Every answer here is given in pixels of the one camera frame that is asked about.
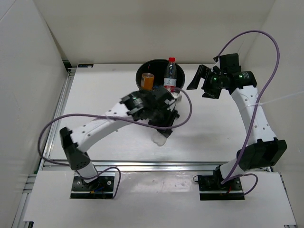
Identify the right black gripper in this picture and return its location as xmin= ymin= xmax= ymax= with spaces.
xmin=187 ymin=65 xmax=226 ymax=99

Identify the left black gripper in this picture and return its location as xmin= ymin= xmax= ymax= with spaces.
xmin=148 ymin=105 xmax=178 ymax=135

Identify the dark label small bottle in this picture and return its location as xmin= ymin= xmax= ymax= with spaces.
xmin=152 ymin=131 xmax=167 ymax=147

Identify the red label water bottle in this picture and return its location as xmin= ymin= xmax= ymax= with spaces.
xmin=163 ymin=57 xmax=177 ymax=92

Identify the orange juice bottle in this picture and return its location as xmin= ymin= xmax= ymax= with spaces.
xmin=141 ymin=73 xmax=154 ymax=91

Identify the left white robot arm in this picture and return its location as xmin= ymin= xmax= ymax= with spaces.
xmin=59 ymin=86 xmax=181 ymax=190

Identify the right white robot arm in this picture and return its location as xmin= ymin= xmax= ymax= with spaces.
xmin=187 ymin=65 xmax=287 ymax=190

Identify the black plastic bin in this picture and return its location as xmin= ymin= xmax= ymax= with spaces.
xmin=135 ymin=57 xmax=185 ymax=90

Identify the white zip tie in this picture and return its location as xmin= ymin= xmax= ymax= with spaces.
xmin=245 ymin=90 xmax=304 ymax=108

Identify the small dark corner label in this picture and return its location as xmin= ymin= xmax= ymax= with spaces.
xmin=77 ymin=64 xmax=94 ymax=68

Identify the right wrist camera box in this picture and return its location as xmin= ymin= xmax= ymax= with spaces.
xmin=219 ymin=53 xmax=241 ymax=73

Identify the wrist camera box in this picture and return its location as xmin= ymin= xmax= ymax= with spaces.
xmin=219 ymin=53 xmax=241 ymax=73
xmin=153 ymin=86 xmax=175 ymax=107

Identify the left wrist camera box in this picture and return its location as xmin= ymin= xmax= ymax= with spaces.
xmin=153 ymin=86 xmax=175 ymax=107

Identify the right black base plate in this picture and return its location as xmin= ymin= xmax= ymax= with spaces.
xmin=192 ymin=175 xmax=245 ymax=201

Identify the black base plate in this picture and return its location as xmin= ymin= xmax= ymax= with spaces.
xmin=70 ymin=172 xmax=116 ymax=200
xmin=192 ymin=175 xmax=245 ymax=201

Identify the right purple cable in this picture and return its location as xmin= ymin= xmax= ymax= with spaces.
xmin=213 ymin=30 xmax=280 ymax=197

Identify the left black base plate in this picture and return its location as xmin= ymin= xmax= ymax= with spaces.
xmin=70 ymin=172 xmax=116 ymax=200

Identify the aluminium left rail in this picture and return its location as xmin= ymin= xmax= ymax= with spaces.
xmin=36 ymin=59 xmax=76 ymax=172

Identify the aluminium rail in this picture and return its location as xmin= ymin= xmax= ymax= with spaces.
xmin=39 ymin=160 xmax=273 ymax=173
xmin=36 ymin=59 xmax=76 ymax=172

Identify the aluminium front rail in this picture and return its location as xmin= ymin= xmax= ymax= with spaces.
xmin=39 ymin=160 xmax=273 ymax=173

